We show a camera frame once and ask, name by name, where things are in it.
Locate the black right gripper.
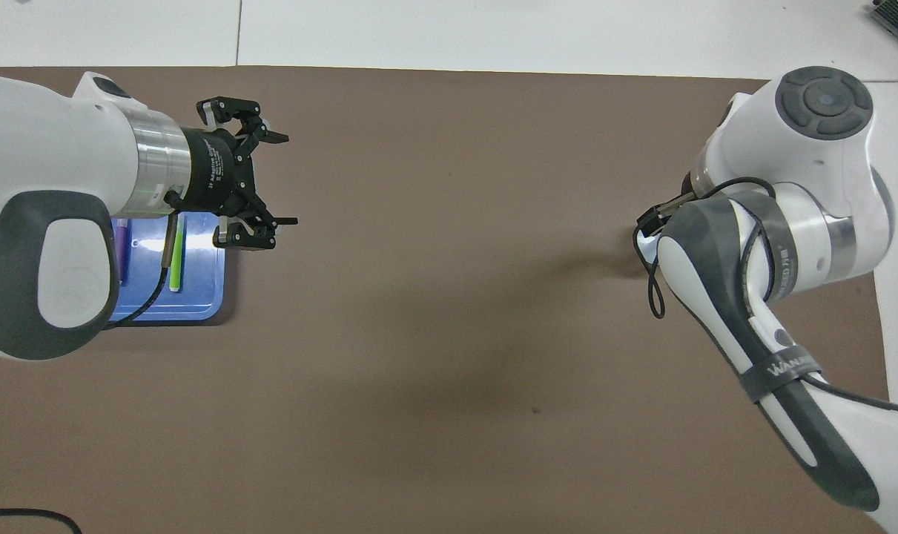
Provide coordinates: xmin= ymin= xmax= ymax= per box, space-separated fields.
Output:
xmin=636 ymin=171 xmax=705 ymax=237

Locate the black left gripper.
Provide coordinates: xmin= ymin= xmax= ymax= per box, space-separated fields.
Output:
xmin=178 ymin=96 xmax=299 ymax=251

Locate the green pen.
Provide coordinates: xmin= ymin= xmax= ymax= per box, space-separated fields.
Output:
xmin=168 ymin=215 xmax=187 ymax=293

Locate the purple pen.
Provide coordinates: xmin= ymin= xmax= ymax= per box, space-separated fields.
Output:
xmin=115 ymin=217 xmax=132 ymax=286

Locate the blue plastic tray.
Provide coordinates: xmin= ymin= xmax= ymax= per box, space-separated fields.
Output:
xmin=108 ymin=211 xmax=231 ymax=323

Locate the brown table mat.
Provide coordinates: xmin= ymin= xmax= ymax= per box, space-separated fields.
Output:
xmin=0 ymin=65 xmax=891 ymax=534

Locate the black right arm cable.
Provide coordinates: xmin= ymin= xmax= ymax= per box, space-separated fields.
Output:
xmin=633 ymin=177 xmax=898 ymax=416

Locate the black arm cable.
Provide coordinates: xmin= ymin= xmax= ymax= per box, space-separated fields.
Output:
xmin=633 ymin=177 xmax=898 ymax=416
xmin=0 ymin=189 xmax=186 ymax=534

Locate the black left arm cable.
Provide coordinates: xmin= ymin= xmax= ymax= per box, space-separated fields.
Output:
xmin=0 ymin=189 xmax=186 ymax=534

